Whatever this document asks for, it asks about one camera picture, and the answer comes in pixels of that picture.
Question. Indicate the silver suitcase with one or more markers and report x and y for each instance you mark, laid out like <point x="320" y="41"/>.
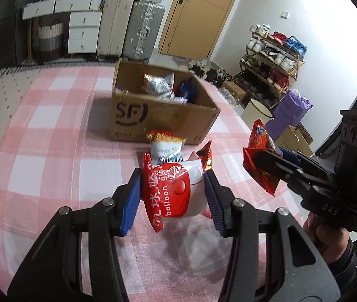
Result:
<point x="143" y="28"/>

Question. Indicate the red cookie packet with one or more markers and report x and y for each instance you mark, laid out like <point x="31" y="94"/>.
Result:
<point x="257" y="141"/>

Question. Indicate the white wall switch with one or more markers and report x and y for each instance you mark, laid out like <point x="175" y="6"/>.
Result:
<point x="284" y="14"/>

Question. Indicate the purple paper bag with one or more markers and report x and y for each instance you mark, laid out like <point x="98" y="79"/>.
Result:
<point x="291" y="113"/>

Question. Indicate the dark grey refrigerator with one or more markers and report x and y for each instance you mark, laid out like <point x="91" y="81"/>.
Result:
<point x="2" y="44"/>

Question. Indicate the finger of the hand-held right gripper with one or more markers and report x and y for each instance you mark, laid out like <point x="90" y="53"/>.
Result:
<point x="273" y="163"/>
<point x="287" y="155"/>

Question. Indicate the blue snack packet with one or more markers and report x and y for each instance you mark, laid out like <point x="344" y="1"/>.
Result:
<point x="186" y="91"/>

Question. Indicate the brown cardboard box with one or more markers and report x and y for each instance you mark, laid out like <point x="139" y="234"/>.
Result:
<point x="165" y="122"/>

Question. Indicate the pink checked tablecloth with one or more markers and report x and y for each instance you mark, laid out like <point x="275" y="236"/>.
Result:
<point x="55" y="163"/>

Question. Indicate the white drawer dresser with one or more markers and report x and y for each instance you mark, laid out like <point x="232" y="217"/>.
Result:
<point x="82" y="34"/>

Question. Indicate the large open cardboard box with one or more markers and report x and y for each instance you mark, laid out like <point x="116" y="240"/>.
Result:
<point x="295" y="141"/>

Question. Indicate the grey and white laundry basket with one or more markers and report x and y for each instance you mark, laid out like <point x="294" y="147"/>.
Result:
<point x="50" y="41"/>

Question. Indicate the beige suitcase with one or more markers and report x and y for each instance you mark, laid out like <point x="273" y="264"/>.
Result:
<point x="112" y="25"/>

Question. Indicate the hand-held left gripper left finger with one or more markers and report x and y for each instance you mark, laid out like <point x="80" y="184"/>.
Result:
<point x="131" y="201"/>

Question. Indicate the tan wooden door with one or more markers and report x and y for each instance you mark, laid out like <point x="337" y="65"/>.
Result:
<point x="197" y="22"/>

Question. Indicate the metal shoe rack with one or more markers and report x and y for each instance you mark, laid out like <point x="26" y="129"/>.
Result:
<point x="276" y="66"/>

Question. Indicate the silver snack packet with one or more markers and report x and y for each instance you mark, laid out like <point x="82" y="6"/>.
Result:
<point x="158" y="85"/>

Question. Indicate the gold-topped snack packet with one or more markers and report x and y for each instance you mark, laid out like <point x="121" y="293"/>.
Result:
<point x="165" y="146"/>

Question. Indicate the grey door mat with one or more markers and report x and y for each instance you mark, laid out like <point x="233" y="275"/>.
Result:
<point x="178" y="61"/>

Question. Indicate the person's right hand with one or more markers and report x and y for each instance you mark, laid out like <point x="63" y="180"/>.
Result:
<point x="326" y="239"/>

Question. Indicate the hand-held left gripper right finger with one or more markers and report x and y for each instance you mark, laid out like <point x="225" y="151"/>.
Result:
<point x="214" y="204"/>

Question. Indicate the red and white snack packet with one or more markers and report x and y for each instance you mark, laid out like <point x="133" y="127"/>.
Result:
<point x="172" y="192"/>

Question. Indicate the small cardboard box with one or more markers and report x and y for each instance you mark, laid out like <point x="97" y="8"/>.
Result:
<point x="233" y="90"/>

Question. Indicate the pile of shoes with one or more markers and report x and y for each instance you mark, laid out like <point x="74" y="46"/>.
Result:
<point x="213" y="74"/>

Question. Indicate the cream round bin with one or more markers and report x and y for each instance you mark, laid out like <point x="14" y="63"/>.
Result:
<point x="257" y="113"/>

